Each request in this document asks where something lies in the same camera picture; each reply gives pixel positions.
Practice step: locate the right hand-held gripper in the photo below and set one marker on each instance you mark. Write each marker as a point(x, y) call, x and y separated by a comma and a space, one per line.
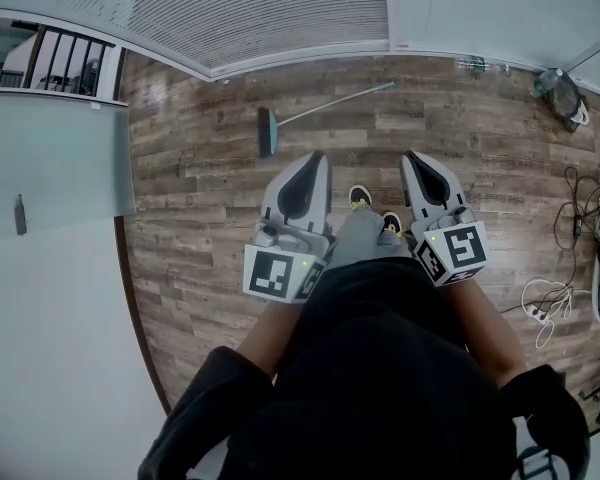
point(462, 250)

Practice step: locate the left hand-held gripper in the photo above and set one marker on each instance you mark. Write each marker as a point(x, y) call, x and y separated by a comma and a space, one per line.
point(270, 275)

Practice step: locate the teal broom with black bristles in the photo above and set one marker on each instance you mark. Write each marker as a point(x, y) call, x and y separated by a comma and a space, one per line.
point(267, 138)

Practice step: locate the person's right forearm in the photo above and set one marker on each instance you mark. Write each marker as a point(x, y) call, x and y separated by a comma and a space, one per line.
point(487, 328)

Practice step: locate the person's left forearm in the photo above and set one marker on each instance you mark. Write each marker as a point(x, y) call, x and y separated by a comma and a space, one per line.
point(272, 338)

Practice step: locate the person's right shoe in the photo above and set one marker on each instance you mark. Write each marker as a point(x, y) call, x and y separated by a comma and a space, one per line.
point(391, 222)

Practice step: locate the person's shoe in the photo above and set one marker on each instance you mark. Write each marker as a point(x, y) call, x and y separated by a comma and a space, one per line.
point(391, 222)
point(360, 195)

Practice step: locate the person's left shoe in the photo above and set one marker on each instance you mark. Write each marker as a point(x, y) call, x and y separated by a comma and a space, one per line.
point(360, 195)

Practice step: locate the person's left leg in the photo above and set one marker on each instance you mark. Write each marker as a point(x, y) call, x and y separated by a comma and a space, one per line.
point(355, 238)

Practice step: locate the person's leg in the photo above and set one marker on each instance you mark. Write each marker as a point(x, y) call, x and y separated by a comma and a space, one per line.
point(355, 238)
point(395, 245)

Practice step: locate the person's right leg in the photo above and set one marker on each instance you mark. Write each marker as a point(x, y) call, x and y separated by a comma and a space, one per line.
point(395, 245)

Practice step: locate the clear plastic bottle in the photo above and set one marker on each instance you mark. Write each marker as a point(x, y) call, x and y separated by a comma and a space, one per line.
point(472, 63)

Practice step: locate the white power strip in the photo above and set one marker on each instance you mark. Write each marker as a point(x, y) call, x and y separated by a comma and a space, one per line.
point(537, 313)

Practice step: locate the green plastic bottle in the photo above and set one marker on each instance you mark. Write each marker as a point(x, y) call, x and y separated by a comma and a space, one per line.
point(546, 80)

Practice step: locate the black trash bag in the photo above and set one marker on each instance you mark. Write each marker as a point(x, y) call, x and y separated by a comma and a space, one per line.
point(565, 100)

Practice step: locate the person's black shirt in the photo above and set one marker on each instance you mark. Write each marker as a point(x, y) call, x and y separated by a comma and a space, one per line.
point(380, 378)

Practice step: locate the white window blinds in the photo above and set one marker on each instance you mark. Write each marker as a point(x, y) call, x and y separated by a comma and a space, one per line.
point(230, 13)

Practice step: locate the frosted glass door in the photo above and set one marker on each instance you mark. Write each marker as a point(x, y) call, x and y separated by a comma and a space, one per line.
point(50, 158)

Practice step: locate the black metal railing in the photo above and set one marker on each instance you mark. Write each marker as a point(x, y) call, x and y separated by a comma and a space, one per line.
point(65, 63)

